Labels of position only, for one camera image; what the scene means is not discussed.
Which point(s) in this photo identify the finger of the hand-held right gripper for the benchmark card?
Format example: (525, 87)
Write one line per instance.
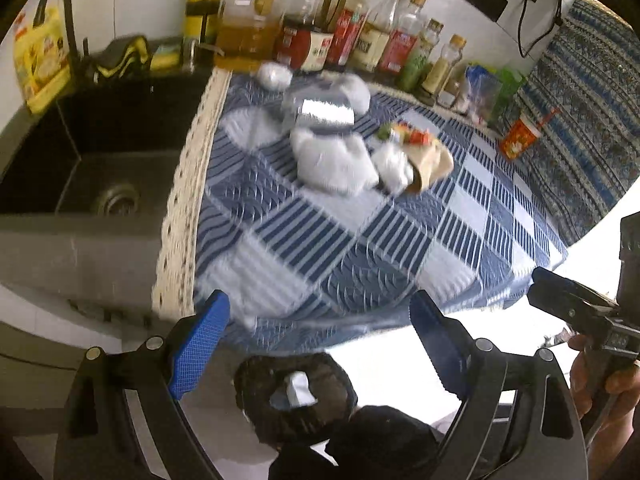
(575, 312)
(575, 287)

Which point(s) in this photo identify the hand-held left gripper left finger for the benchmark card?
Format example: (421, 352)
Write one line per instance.
(200, 345)

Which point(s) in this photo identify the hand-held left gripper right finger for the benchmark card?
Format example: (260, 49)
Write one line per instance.
(434, 340)

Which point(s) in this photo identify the black-lined trash bin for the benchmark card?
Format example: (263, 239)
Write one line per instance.
(332, 400)

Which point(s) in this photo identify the small white tissue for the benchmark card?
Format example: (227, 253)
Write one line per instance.
(395, 170)

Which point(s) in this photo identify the brown paper wrapper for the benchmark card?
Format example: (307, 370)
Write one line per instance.
(432, 162)

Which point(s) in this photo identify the red snack wrapper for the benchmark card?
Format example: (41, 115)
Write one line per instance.
(420, 137)

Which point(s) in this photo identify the large white tissue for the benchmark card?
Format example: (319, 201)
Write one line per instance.
(332, 162)

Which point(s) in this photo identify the green snack wrapper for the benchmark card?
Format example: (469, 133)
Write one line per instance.
(386, 132)

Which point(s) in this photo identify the silver foil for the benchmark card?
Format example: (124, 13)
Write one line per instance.
(320, 112)

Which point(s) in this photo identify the person's right hand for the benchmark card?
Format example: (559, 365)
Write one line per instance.
(625, 390)

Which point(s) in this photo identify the white tissue scrap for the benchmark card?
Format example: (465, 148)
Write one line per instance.
(297, 390)

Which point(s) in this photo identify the person's leg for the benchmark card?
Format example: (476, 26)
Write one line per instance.
(370, 445)

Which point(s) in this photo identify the blue patterned tablecloth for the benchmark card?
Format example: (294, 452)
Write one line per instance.
(320, 240)

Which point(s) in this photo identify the blue patterned hanging cloth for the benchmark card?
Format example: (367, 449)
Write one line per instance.
(585, 120)

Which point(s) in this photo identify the red paper cup with straw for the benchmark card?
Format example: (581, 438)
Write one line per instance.
(520, 137)

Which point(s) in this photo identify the grey cabinet drawer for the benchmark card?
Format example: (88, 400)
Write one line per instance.
(40, 395)

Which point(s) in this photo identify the black kitchen sink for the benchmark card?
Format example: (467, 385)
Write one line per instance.
(100, 175)

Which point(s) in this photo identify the green packet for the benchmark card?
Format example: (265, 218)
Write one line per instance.
(509, 90)

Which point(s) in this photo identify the clear plastic bag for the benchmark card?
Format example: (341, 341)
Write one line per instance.
(482, 90)

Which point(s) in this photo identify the small spice jar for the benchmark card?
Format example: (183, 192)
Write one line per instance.
(457, 95)

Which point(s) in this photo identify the yellowish seasoning bottle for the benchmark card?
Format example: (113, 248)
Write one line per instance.
(440, 72)

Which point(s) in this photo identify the green label seasoning bottle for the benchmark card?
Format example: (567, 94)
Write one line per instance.
(417, 67)

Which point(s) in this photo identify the white crumpled ball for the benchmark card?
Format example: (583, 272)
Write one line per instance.
(274, 75)

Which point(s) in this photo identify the yellow green sponge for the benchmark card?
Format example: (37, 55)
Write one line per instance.
(165, 56)

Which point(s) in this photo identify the clear bottle red label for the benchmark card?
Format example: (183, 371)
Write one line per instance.
(400, 47)

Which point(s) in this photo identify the black and yellow cloth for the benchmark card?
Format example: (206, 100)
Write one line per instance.
(117, 60)

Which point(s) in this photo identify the yellow cap vinegar bottle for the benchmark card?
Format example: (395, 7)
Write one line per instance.
(375, 40)

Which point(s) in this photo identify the red label sauce bottle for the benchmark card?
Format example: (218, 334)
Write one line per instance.
(350, 30)

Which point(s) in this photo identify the large cooking oil bottle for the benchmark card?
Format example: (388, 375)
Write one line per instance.
(247, 25)

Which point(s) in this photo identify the yellow detergent bag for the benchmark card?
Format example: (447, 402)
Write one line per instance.
(42, 60)

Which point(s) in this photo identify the dark soy sauce bottle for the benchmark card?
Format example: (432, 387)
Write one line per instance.
(310, 35)

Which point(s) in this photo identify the green glass bottle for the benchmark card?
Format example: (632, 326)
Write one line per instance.
(202, 5)

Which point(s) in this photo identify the black faucet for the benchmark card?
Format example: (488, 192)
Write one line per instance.
(67, 20)

